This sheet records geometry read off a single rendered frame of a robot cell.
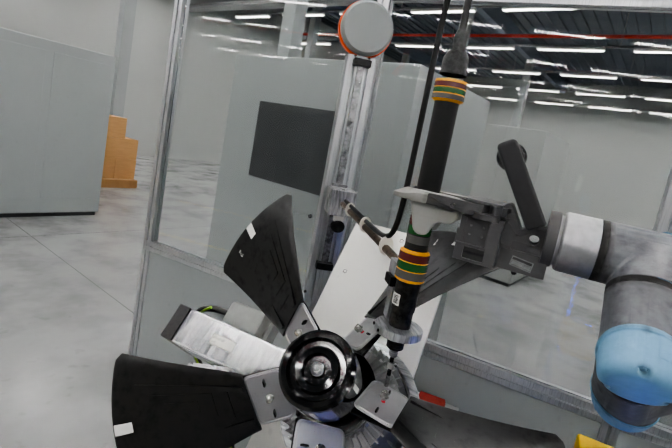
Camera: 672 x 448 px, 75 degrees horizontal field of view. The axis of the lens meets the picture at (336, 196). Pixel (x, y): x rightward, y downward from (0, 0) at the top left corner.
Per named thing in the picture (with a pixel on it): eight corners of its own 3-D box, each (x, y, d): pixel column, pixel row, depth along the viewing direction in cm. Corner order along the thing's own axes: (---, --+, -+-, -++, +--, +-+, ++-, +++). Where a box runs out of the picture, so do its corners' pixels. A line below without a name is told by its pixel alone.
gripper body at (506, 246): (446, 256, 58) (545, 284, 53) (460, 192, 57) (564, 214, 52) (456, 247, 65) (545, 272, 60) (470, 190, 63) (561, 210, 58)
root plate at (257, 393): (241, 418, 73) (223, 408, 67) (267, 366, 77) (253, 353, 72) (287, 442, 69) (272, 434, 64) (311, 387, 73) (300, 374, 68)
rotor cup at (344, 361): (278, 415, 74) (249, 396, 64) (315, 335, 81) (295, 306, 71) (356, 455, 68) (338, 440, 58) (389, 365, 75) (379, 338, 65)
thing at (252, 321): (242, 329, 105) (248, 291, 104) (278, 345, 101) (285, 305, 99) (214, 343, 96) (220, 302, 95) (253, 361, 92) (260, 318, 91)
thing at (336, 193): (322, 210, 130) (327, 181, 129) (345, 213, 131) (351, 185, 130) (327, 217, 120) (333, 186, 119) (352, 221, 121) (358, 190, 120)
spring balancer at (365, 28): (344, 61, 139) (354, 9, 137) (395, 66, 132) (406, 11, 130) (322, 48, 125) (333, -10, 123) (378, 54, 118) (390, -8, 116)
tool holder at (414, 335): (366, 314, 69) (378, 254, 68) (408, 319, 71) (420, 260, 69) (380, 341, 61) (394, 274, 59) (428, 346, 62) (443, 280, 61)
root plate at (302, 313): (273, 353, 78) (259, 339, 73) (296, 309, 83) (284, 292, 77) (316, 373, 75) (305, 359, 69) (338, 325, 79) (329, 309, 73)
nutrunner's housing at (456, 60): (378, 340, 67) (443, 30, 61) (402, 343, 67) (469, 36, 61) (385, 353, 63) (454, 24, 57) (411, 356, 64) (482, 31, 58)
